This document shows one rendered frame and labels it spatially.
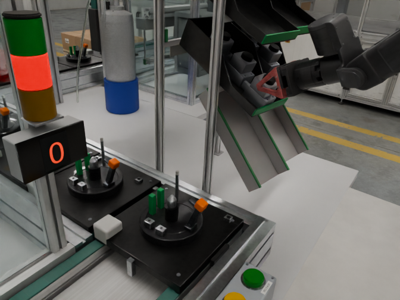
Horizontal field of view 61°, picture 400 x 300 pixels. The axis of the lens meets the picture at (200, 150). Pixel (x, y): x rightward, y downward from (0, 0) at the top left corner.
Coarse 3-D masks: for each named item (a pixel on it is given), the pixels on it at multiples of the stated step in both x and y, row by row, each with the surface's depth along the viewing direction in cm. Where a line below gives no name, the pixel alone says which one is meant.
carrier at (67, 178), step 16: (80, 160) 87; (96, 160) 86; (64, 176) 92; (80, 176) 88; (96, 176) 87; (128, 176) 93; (144, 176) 94; (64, 192) 85; (80, 192) 82; (96, 192) 83; (112, 192) 85; (128, 192) 87; (144, 192) 87; (64, 208) 80; (80, 208) 80; (96, 208) 80; (112, 208) 81; (80, 224) 76
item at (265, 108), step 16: (192, 32) 83; (208, 32) 91; (240, 32) 88; (192, 48) 85; (208, 48) 81; (240, 48) 90; (208, 64) 82; (224, 64) 79; (256, 64) 88; (224, 80) 80; (240, 96) 78; (256, 112) 77
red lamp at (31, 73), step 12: (12, 60) 49; (24, 60) 48; (36, 60) 49; (48, 60) 51; (24, 72) 49; (36, 72) 49; (48, 72) 51; (24, 84) 50; (36, 84) 50; (48, 84) 52
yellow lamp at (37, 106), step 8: (48, 88) 52; (24, 96) 51; (32, 96) 51; (40, 96) 51; (48, 96) 52; (24, 104) 52; (32, 104) 51; (40, 104) 52; (48, 104) 53; (24, 112) 52; (32, 112) 52; (40, 112) 52; (48, 112) 53; (56, 112) 55; (32, 120) 53; (40, 120) 53
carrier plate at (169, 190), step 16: (128, 208) 81; (144, 208) 81; (208, 208) 83; (128, 224) 76; (208, 224) 77; (224, 224) 78; (240, 224) 79; (112, 240) 71; (128, 240) 72; (144, 240) 72; (208, 240) 73; (224, 240) 73; (128, 256) 69; (144, 256) 68; (160, 256) 68; (176, 256) 69; (192, 256) 69; (208, 256) 69; (160, 272) 65; (176, 272) 65; (192, 272) 65; (176, 288) 63
